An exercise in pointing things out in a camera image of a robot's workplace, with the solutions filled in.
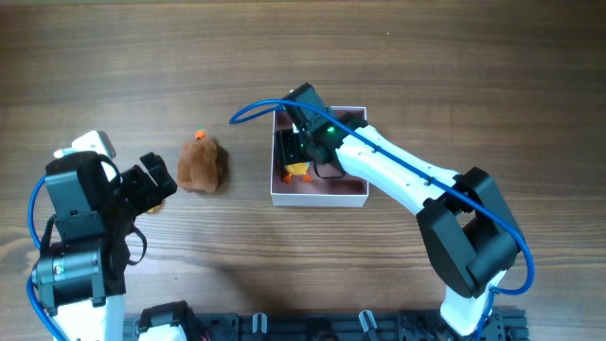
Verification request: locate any yellow duck toy blue hat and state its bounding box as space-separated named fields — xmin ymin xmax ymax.
xmin=282 ymin=162 xmax=312 ymax=184

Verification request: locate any brown plush toy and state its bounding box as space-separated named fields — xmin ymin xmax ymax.
xmin=177 ymin=126 xmax=228 ymax=193

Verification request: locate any white box pink interior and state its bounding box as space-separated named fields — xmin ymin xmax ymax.
xmin=270 ymin=136 xmax=369 ymax=207

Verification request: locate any gold spinning top toy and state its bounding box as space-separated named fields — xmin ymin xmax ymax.
xmin=147 ymin=203 xmax=163 ymax=214

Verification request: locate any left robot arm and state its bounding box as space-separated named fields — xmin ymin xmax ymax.
xmin=27 ymin=151 xmax=177 ymax=340

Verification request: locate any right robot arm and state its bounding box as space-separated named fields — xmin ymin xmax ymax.
xmin=276 ymin=83 xmax=534 ymax=340

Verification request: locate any right blue cable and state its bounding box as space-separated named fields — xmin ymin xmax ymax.
xmin=228 ymin=98 xmax=536 ymax=341

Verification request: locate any blue cable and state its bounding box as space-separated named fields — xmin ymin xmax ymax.
xmin=25 ymin=174 xmax=72 ymax=341
xmin=228 ymin=98 xmax=536 ymax=341

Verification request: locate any left blue cable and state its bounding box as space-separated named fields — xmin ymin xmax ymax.
xmin=25 ymin=174 xmax=72 ymax=341

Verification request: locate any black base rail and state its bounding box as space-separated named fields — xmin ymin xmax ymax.
xmin=122 ymin=300 xmax=529 ymax=341

